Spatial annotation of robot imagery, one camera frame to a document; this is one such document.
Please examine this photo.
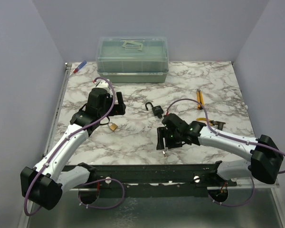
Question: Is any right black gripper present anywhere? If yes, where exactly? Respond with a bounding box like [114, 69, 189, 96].
[157, 126, 182, 149]

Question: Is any small brass padlock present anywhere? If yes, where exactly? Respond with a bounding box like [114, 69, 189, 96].
[108, 123, 118, 132]

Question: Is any black padlock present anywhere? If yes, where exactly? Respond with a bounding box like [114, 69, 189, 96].
[145, 102, 164, 119]

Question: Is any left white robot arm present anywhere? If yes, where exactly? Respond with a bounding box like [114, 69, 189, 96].
[20, 86, 126, 216]

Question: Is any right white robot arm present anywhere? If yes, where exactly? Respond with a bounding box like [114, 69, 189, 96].
[156, 114, 284, 186]

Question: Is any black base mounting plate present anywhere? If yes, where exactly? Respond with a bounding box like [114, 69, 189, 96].
[79, 162, 236, 198]

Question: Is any green transparent toolbox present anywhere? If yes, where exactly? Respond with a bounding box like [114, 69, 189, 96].
[96, 37, 169, 83]

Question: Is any yellow utility knife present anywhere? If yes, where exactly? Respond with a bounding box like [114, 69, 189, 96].
[197, 89, 204, 110]

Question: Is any blue red screwdriver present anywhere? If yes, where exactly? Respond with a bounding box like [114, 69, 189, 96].
[73, 61, 87, 74]

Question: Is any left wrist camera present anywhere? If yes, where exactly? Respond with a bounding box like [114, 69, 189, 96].
[95, 80, 109, 89]

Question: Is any aluminium rail left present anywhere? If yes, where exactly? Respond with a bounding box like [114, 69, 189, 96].
[42, 63, 72, 157]

